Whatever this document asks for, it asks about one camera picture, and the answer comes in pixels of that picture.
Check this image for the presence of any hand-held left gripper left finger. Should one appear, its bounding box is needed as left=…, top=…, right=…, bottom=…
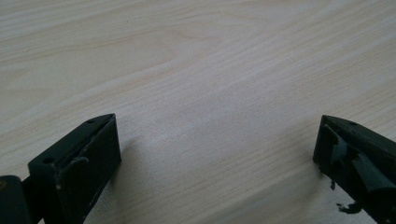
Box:
left=27, top=113, right=122, bottom=224

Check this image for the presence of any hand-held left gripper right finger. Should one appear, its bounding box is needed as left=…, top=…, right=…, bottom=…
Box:
left=312, top=114, right=396, bottom=224

